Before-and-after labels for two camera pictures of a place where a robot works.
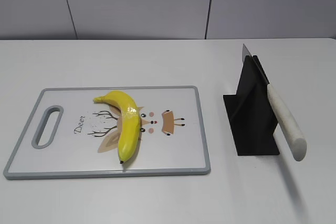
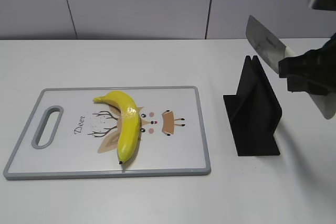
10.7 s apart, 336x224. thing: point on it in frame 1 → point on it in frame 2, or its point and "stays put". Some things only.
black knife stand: [252, 112] stays put
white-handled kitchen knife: [286, 120] → [272, 50]
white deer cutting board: [84, 142] stays put
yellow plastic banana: [130, 123] stays put
